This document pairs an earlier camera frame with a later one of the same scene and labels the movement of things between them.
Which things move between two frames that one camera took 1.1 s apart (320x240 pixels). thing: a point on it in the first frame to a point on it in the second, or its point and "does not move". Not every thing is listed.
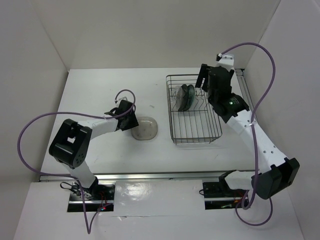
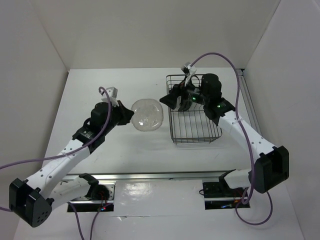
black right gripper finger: [200, 77] to [170, 99]
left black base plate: [99, 196] does not move
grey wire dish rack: [192, 118] does not move
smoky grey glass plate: [147, 129] to [148, 114]
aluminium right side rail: [239, 72] does not move
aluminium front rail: [71, 178] does not move
